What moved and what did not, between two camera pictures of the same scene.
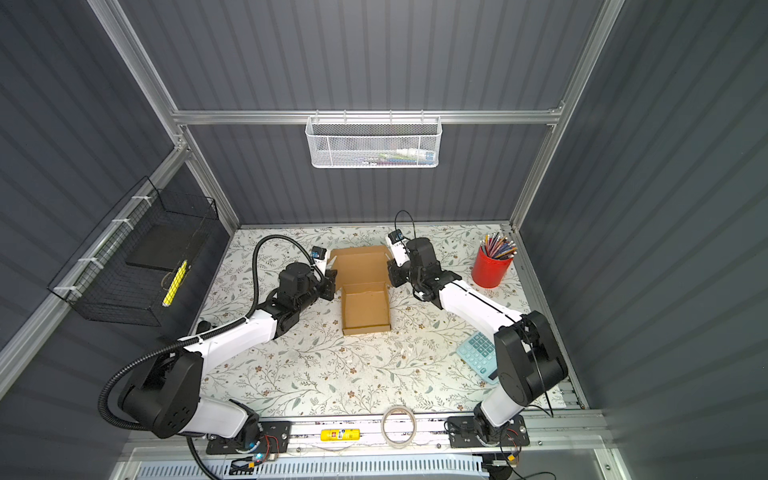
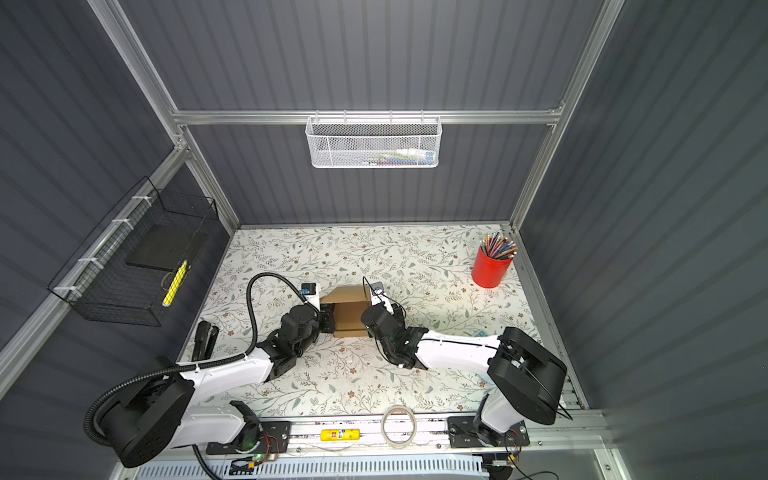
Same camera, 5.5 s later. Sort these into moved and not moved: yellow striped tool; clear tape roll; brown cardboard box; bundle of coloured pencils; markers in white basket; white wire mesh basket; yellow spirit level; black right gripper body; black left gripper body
Moved: black left gripper body; brown cardboard box; black right gripper body
Not moved: white wire mesh basket; yellow striped tool; clear tape roll; yellow spirit level; markers in white basket; bundle of coloured pencils
